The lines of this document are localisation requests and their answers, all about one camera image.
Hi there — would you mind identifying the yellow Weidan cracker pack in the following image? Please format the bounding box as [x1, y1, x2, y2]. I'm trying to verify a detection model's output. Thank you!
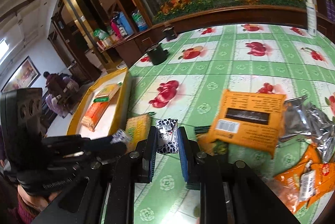
[125, 113, 151, 153]

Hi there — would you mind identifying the black white patterned candy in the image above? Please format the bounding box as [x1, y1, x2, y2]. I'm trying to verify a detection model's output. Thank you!
[156, 118, 178, 154]

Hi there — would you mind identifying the large orange snack pack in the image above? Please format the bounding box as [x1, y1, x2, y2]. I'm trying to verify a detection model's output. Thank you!
[208, 89, 286, 158]

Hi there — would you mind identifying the orange snack bag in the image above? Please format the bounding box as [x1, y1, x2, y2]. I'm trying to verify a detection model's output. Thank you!
[267, 144, 334, 214]

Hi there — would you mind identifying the silver foil snack bag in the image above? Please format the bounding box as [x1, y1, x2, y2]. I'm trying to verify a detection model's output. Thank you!
[279, 95, 334, 163]

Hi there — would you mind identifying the dark green cracker bag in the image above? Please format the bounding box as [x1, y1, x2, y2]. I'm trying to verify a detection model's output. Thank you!
[194, 125, 228, 157]

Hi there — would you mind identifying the operator left hand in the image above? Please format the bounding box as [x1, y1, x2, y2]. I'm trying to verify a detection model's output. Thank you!
[17, 185, 61, 212]

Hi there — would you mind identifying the yellow cardboard tray box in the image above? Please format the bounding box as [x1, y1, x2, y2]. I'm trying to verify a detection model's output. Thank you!
[66, 67, 132, 139]

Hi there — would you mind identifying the orange cracker pack in box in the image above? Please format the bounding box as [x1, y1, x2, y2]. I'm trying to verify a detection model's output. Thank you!
[81, 102, 109, 132]

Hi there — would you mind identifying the yellow green cracker pack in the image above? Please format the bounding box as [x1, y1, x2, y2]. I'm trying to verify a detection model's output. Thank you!
[93, 83, 121, 102]

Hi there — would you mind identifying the seated person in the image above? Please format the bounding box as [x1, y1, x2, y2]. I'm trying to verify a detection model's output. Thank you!
[43, 71, 79, 118]

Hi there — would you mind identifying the green fruit pattern tablecloth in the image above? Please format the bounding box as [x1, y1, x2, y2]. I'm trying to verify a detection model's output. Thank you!
[100, 23, 335, 224]

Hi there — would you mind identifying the black round tin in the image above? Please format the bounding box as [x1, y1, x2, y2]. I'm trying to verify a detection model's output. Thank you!
[146, 43, 169, 65]

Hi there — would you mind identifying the green white bag on shelf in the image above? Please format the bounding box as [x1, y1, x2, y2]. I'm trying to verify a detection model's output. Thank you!
[93, 28, 109, 41]

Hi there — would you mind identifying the dark wooden cabinet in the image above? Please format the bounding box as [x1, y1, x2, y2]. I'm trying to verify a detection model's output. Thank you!
[49, 0, 334, 81]

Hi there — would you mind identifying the red thermos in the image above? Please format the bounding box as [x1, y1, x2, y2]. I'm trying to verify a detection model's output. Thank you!
[110, 19, 123, 40]

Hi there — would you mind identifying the blue green plastic bag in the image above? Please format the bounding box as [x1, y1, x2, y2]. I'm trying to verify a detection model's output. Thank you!
[132, 10, 148, 32]

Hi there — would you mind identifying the small black jar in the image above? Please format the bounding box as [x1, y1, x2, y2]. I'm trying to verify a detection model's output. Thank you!
[163, 26, 178, 41]

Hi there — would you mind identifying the blue thermos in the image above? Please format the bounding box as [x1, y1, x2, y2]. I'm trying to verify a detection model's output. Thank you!
[119, 11, 133, 35]

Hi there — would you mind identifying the white spray bottle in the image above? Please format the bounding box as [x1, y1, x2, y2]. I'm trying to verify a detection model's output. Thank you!
[305, 0, 317, 37]

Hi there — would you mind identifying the purple bottle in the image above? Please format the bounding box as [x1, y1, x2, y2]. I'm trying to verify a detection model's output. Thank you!
[326, 0, 335, 22]

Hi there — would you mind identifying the framed wall painting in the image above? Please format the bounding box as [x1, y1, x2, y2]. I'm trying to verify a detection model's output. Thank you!
[1, 56, 40, 93]

